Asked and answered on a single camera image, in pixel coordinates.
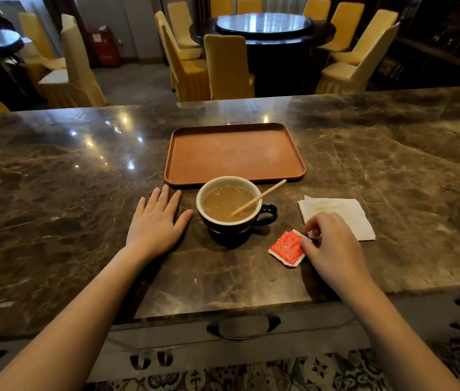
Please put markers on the person's right hand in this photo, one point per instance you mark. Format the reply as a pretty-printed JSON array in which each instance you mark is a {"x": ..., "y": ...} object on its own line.
[{"x": 335, "y": 252}]

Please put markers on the person's left hand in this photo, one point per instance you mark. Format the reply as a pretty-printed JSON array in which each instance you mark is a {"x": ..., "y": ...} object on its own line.
[{"x": 152, "y": 232}]

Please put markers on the person's left thumb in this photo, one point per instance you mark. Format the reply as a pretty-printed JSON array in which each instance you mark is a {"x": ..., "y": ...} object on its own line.
[{"x": 184, "y": 223}]

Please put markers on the person's right thumb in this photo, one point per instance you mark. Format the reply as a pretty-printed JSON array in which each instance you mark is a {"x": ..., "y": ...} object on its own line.
[{"x": 306, "y": 250}]

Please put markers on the person's left middle finger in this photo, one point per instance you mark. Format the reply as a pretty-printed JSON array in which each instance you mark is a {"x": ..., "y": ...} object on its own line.
[{"x": 161, "y": 199}]

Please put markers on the person's left little finger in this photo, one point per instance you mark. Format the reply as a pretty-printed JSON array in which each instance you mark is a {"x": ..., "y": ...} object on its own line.
[{"x": 138, "y": 210}]

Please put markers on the red sugar packet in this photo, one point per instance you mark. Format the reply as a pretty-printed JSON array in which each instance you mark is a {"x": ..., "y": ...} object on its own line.
[{"x": 287, "y": 248}]

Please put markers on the person's right forearm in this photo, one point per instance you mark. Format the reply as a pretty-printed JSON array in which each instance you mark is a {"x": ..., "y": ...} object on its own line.
[{"x": 392, "y": 342}]

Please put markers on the person's left forearm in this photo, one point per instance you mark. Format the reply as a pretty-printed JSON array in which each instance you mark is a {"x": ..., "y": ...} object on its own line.
[{"x": 75, "y": 321}]

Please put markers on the milky brown coffee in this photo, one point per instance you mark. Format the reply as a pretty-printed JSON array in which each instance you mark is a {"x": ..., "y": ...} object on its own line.
[{"x": 221, "y": 203}]

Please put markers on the black cup with white inside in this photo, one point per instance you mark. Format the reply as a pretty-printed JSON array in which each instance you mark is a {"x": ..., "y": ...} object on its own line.
[{"x": 234, "y": 230}]

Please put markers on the white paper napkin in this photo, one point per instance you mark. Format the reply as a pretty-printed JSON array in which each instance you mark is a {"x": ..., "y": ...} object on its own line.
[{"x": 344, "y": 215}]

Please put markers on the wooden stir stick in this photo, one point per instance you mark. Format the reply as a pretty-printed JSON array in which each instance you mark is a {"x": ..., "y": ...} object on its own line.
[{"x": 260, "y": 197}]

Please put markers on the grey counter cabinet front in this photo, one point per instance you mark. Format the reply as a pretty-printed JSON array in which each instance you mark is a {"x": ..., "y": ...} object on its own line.
[{"x": 295, "y": 333}]

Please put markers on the brown rectangular serving tray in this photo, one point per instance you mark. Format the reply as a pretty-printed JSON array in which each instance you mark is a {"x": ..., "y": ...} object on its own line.
[{"x": 234, "y": 154}]

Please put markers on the set of yellow dining chairs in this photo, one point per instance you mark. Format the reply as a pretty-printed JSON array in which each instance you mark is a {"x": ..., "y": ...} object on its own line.
[{"x": 228, "y": 67}]

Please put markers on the red box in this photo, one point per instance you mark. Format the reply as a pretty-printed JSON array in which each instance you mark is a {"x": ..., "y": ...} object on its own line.
[{"x": 105, "y": 46}]

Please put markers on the dark round dining table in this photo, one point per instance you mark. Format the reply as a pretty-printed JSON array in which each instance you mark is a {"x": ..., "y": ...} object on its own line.
[{"x": 278, "y": 56}]

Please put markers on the round glass turntable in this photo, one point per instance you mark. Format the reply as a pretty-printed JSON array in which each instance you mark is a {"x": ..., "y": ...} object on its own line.
[{"x": 264, "y": 23}]

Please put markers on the dark wooden wall cabinet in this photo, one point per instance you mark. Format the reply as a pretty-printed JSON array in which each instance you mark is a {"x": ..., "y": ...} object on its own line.
[{"x": 437, "y": 40}]

